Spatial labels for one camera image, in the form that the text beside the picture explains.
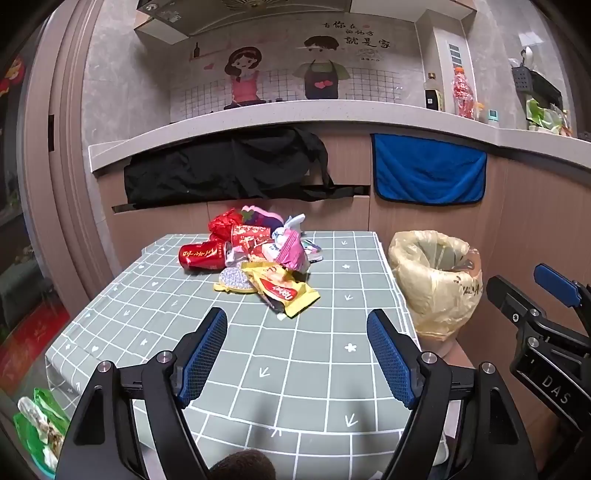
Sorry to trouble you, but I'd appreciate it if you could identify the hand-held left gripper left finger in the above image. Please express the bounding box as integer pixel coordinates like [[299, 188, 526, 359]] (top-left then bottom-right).
[[55, 307, 229, 480]]

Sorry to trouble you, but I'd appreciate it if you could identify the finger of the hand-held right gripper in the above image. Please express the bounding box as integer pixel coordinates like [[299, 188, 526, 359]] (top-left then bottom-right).
[[534, 264, 591, 324], [486, 275, 591, 370]]

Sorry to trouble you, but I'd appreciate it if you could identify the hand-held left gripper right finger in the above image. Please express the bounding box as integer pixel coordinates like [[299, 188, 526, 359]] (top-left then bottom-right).
[[367, 308, 539, 480]]

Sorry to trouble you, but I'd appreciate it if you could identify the white trash bin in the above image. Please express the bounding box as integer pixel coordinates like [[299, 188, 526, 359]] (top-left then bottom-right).
[[418, 330, 458, 358]]

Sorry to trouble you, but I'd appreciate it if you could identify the trash bin with yellow bag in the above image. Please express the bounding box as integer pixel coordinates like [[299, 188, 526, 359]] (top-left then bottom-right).
[[388, 230, 483, 342]]

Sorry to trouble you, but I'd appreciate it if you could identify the round silver snack wrapper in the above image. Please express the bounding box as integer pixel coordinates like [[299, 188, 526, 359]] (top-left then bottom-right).
[[213, 267, 259, 295]]

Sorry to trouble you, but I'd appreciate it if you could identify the red soda can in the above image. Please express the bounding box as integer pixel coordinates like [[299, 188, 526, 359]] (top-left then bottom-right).
[[178, 240, 232, 273]]

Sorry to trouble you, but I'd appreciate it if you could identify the yellow red snack wrapper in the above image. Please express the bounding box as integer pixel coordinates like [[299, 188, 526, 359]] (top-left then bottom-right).
[[241, 261, 321, 319]]

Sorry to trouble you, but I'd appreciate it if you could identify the pink white candy wrapper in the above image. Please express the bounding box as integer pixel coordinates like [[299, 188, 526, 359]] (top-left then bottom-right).
[[249, 242, 282, 264]]

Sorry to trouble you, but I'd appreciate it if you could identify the small white purple wrapper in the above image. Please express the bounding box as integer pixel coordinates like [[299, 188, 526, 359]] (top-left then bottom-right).
[[300, 237, 324, 263]]

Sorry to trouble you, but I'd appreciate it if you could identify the red foil wrapper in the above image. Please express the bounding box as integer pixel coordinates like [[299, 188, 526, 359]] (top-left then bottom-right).
[[208, 209, 243, 241]]

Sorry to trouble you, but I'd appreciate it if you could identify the pink cartoon tissue pack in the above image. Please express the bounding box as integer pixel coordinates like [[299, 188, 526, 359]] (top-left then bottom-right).
[[274, 231, 311, 273]]

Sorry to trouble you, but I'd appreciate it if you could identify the pink purple fruit-print packet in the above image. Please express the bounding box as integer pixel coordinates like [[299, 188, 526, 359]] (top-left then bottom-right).
[[240, 205, 284, 229]]

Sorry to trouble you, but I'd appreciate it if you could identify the white paper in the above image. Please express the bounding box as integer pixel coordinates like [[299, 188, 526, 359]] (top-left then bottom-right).
[[272, 213, 306, 241]]

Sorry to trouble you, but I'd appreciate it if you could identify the green grid tablecloth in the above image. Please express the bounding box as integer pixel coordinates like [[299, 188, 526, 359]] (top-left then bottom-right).
[[45, 232, 451, 467]]

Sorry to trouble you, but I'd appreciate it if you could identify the blue towel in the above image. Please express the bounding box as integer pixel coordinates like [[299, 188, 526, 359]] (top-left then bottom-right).
[[372, 134, 488, 205]]

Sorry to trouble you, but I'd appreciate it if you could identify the bag of green vegetables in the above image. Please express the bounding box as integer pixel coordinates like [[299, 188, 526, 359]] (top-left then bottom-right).
[[526, 98, 573, 137]]

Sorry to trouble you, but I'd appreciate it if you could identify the green plastic bag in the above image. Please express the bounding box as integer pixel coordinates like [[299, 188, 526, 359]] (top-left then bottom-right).
[[13, 388, 70, 476]]

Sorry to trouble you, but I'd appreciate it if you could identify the black hanging cloth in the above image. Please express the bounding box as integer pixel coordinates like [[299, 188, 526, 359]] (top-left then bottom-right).
[[124, 127, 370, 206]]

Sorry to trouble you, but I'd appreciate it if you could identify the black utensil rack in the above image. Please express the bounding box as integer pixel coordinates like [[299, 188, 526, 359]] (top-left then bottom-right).
[[511, 65, 564, 109]]

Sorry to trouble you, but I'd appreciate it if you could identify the red drink bottle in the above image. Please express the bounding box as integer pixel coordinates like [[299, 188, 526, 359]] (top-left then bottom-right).
[[451, 66, 478, 120]]

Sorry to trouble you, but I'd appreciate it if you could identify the dark sauce bottle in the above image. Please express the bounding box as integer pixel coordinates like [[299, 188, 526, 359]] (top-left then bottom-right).
[[424, 71, 446, 113]]

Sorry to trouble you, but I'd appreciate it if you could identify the grey kitchen counter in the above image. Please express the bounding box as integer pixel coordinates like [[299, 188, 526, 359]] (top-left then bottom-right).
[[89, 100, 591, 174]]

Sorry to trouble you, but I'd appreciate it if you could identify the grey range hood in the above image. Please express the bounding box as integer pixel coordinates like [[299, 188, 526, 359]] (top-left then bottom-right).
[[135, 0, 352, 45]]

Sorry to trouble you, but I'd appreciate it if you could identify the red door decoration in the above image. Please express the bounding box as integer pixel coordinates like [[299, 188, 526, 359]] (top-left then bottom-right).
[[0, 55, 26, 97]]

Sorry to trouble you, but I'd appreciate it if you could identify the cartoon wall sticker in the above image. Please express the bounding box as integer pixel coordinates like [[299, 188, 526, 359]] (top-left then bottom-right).
[[171, 18, 426, 123]]

